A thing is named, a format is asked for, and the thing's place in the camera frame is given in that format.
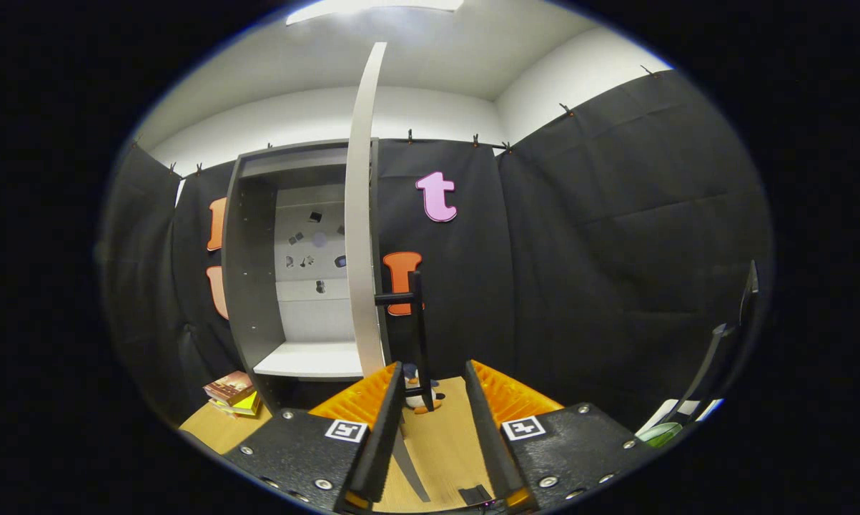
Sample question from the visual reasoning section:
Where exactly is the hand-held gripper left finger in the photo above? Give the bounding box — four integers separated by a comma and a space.
221, 360, 407, 514

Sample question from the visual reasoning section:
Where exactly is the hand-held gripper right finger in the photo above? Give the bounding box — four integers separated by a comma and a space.
463, 359, 652, 511

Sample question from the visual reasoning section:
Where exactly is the black door handle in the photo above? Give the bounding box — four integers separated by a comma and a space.
375, 270, 436, 410

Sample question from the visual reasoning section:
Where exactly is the beige shoe cabinet door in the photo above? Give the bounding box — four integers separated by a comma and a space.
344, 41, 432, 503

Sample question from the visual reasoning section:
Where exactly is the dark grey shoe cabinet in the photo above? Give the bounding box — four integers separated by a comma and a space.
221, 138, 380, 414

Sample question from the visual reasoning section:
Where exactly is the pale cabinet shelf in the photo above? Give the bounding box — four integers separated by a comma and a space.
253, 341, 365, 378

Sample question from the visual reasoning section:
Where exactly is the penguin plush toy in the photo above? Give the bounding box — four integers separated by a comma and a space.
401, 363, 446, 416

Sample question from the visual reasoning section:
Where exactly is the yellow book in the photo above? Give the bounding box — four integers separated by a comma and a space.
212, 392, 262, 418

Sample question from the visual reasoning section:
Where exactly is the brown book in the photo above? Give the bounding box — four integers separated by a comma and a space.
202, 371, 257, 406

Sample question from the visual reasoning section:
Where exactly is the green object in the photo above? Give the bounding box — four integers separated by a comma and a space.
641, 422, 684, 448

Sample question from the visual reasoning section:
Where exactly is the black backdrop cloth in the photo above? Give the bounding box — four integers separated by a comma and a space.
101, 68, 773, 437

